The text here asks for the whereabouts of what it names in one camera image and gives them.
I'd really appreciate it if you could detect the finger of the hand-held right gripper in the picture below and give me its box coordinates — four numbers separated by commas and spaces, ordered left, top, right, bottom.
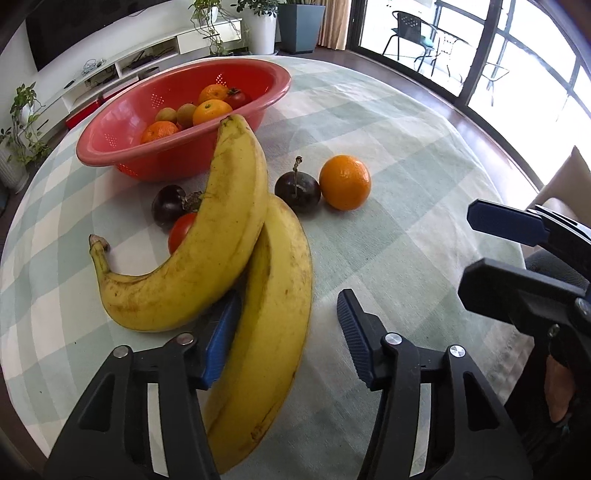
458, 258, 583, 334
467, 199, 551, 248

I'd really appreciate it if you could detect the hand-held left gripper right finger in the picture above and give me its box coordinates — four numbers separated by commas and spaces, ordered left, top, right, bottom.
337, 289, 534, 480

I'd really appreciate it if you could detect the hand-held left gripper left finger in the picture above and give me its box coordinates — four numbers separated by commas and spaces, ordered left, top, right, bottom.
44, 294, 244, 480

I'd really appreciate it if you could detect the yellow spotted banana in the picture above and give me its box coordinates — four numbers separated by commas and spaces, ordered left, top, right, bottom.
203, 194, 314, 475

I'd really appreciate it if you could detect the red tomato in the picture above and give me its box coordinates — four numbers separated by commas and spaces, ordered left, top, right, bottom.
167, 212, 199, 256
225, 88, 252, 110

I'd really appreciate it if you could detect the curved banana with long stem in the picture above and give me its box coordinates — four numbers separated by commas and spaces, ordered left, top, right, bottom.
89, 114, 269, 333

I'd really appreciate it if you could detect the dark plum with stem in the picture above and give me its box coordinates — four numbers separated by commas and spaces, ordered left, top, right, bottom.
274, 156, 322, 214

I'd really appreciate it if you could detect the red plastic colander bowl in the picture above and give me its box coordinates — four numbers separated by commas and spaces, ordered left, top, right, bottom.
76, 58, 293, 182

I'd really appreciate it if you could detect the large orange mandarin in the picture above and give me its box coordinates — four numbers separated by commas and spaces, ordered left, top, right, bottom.
140, 121, 180, 144

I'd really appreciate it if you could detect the person's right hand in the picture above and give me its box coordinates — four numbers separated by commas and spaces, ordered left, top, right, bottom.
543, 354, 576, 424

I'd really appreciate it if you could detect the grey cloth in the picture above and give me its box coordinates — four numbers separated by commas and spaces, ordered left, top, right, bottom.
524, 249, 583, 288

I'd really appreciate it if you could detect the beige sofa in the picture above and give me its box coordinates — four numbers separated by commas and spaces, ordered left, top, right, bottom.
526, 145, 591, 217

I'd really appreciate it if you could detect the green checked tablecloth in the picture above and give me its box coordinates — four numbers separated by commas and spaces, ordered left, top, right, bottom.
0, 55, 528, 480

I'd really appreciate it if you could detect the black balcony chair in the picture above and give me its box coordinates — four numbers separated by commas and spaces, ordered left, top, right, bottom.
382, 10, 439, 63
480, 60, 513, 95

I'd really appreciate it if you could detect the sliding glass door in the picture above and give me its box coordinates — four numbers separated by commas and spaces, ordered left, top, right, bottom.
348, 0, 591, 188

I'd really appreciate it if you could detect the balcony glass table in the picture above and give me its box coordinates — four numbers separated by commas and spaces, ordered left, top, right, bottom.
416, 25, 472, 86

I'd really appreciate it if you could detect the beige curtain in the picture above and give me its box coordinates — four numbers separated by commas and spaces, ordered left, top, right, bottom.
316, 0, 352, 49

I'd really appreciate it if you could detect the grey-blue tapered planter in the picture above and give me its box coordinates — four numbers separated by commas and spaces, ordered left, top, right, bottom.
278, 1, 327, 54

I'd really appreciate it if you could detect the white television cabinet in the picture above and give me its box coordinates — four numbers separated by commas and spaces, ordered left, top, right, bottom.
28, 17, 243, 121

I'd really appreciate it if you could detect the trailing pothos plant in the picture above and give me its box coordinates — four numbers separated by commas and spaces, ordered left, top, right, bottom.
0, 82, 52, 168
188, 0, 232, 57

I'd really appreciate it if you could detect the tall white round planter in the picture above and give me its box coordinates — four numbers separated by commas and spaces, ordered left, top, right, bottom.
242, 4, 280, 55

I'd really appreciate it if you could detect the bushy schefflera plant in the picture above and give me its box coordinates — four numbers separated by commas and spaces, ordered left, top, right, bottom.
231, 0, 284, 14

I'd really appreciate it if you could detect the wall television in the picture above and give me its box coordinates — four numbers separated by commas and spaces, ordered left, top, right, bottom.
25, 0, 160, 73

